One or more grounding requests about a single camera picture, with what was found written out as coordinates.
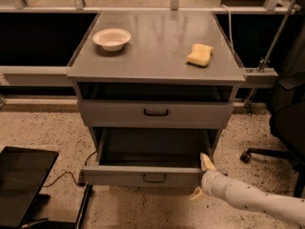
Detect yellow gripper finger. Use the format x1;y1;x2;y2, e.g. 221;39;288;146
190;187;203;200
200;153;216;172

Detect grey drawer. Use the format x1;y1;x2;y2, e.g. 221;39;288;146
78;100;234;129
83;128;219;188

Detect grey drawer cabinet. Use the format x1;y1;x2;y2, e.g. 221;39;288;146
66;9;247;151

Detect grey top drawer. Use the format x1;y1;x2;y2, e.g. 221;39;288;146
78;100;234;129

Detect black office chair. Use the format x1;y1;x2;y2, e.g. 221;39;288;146
240;25;305;198

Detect yellow sponge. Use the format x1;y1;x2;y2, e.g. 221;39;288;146
187;43;214;67

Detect white bowl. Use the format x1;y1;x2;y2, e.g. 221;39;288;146
92;29;132;52

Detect metal diagonal rod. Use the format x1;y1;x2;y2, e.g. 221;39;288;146
243;0;304;113

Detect black power adapter cable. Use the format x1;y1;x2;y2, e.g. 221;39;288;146
42;150;98;188

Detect white cable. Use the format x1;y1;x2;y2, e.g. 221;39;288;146
220;4;236;56

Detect metal frame rail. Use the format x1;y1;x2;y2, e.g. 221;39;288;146
0;66;71;87

